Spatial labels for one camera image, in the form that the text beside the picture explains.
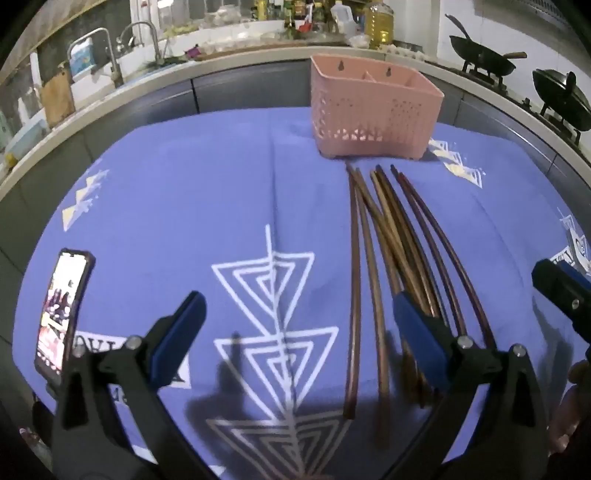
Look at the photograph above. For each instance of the steel sink faucet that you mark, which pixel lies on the steel sink faucet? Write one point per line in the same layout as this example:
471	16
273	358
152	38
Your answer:
111	55
154	39

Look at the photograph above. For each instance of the kitchen window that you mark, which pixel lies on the kitchen window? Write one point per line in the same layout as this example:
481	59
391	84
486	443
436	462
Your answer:
194	14

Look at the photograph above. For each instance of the blue patterned tablecloth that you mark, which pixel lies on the blue patterned tablecloth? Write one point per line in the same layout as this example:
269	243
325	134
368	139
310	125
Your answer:
207	207

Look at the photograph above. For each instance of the row of condiment bottles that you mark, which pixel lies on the row of condiment bottles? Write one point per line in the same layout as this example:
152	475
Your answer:
291	14

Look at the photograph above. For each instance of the black wok with lid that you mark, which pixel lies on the black wok with lid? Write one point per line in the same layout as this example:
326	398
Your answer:
561	99

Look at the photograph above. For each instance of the blue and white packet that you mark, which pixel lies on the blue and white packet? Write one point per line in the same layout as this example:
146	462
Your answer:
84	56

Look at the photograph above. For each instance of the white plastic jug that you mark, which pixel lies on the white plastic jug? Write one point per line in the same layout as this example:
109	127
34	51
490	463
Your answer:
344	18

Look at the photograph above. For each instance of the long wooden board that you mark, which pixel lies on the long wooden board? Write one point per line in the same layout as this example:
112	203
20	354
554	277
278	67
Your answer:
258	50

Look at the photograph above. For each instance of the pale plastic tub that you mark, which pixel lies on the pale plastic tub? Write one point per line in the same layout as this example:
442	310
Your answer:
25	138

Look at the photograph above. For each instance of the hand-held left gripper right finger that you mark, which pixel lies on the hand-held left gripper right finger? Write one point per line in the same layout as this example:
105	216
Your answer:
415	332

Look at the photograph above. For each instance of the black smartphone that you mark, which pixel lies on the black smartphone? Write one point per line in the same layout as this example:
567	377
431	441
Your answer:
62	314

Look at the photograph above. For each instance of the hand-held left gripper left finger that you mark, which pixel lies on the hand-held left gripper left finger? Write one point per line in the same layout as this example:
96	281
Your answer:
182	332

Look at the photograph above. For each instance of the gas stove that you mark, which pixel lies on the gas stove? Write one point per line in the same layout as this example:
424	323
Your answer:
521	90

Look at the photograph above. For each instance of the yellow cooking oil bottle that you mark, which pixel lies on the yellow cooking oil bottle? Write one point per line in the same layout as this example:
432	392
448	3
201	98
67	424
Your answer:
379	25

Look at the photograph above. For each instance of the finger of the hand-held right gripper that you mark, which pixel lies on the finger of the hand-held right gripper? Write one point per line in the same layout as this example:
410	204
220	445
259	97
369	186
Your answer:
565	288

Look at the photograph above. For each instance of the person's right hand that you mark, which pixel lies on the person's right hand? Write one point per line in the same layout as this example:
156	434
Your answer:
565	415

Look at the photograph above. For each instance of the pink plastic utensil basket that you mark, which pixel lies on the pink plastic utensil basket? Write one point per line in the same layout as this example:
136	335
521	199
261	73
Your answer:
374	110

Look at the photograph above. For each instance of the brown wooden chopstick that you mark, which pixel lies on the brown wooden chopstick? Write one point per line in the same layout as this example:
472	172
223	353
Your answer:
391	272
354	277
421	272
411	272
400	272
467	272
376	300
450	272

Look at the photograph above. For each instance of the tray of eggs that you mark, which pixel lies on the tray of eggs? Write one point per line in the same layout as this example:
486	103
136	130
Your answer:
408	50

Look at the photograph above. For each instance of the small wooden cutting board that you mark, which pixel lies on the small wooden cutting board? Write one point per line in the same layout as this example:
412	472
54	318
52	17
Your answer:
57	99

